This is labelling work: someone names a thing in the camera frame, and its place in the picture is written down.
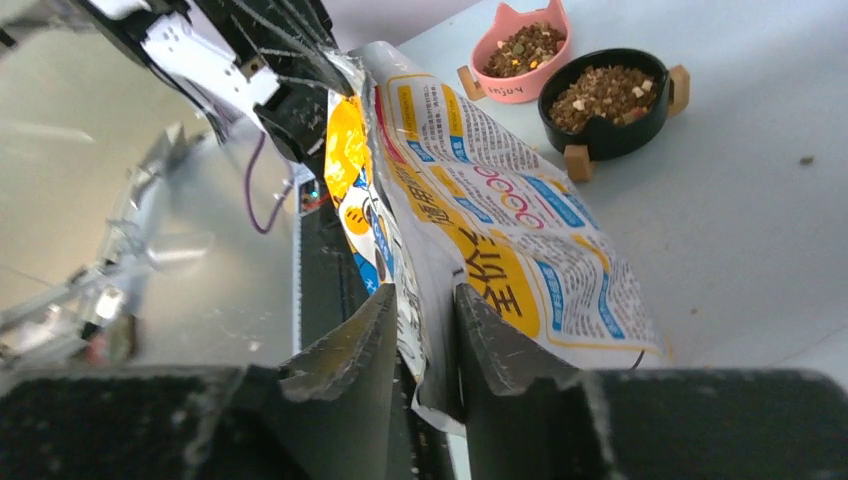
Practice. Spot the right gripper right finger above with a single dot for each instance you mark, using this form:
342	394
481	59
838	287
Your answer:
531	415

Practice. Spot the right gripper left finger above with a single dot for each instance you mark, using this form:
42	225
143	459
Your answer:
324	414

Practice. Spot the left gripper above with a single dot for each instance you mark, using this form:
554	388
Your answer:
235	59

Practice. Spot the cat food bag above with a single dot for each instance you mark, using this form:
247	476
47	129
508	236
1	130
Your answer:
432	193

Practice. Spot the black pet bowl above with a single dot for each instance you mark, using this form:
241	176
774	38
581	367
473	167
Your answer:
603	106

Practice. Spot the pink cat bowl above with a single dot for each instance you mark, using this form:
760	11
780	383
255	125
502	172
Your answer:
527	87

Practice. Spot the kibble in pink bowl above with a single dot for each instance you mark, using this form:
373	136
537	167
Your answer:
526	50

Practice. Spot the kibble in black bowl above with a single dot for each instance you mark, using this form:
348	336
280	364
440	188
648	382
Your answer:
617	94

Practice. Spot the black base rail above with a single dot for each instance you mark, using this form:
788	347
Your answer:
332	291

